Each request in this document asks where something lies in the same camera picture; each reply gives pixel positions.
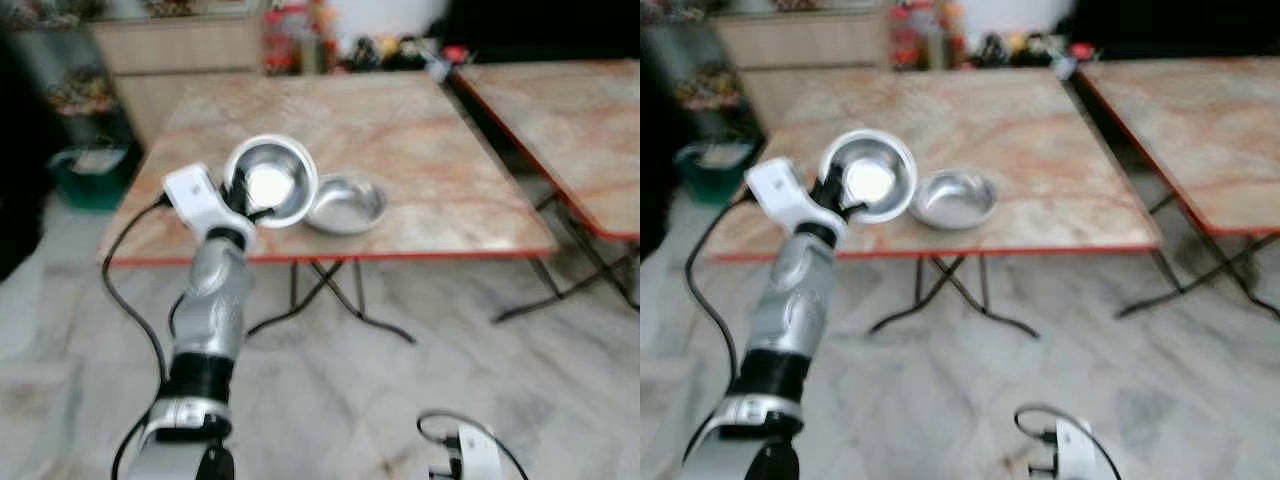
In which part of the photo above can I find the deep steel bowl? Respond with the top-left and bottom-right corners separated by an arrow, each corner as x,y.
224,134 -> 320,230
818,129 -> 919,224

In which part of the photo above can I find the shallow steel bowl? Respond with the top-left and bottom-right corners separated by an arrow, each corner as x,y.
910,168 -> 1000,232
304,175 -> 389,236

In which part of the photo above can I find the green plastic bin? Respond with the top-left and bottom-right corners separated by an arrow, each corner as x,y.
48,145 -> 133,212
674,140 -> 758,207

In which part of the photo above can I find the light wooden cabinet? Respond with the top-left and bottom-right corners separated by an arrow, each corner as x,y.
714,12 -> 893,137
90,12 -> 267,143

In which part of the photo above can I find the red flower decoration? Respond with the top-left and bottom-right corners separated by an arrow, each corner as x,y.
261,0 -> 338,77
888,0 -> 969,71

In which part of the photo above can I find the marble top folding table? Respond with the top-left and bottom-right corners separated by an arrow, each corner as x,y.
97,70 -> 559,347
1075,55 -> 1280,322
450,60 -> 641,326
704,66 -> 1165,340

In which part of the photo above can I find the dark figurines row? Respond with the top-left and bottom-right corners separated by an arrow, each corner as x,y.
338,34 -> 433,73
968,30 -> 1063,69

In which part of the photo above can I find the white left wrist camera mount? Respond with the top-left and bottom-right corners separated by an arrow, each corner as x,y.
162,163 -> 257,251
745,157 -> 843,243

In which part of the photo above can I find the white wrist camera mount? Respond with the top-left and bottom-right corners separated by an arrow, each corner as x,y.
452,424 -> 503,480
162,163 -> 257,251
745,157 -> 843,243
1048,419 -> 1103,480

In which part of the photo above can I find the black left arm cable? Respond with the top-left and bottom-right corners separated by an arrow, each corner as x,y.
687,188 -> 763,393
99,195 -> 173,401

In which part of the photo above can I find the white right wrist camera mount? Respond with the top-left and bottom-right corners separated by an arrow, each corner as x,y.
1048,419 -> 1103,480
452,424 -> 503,480

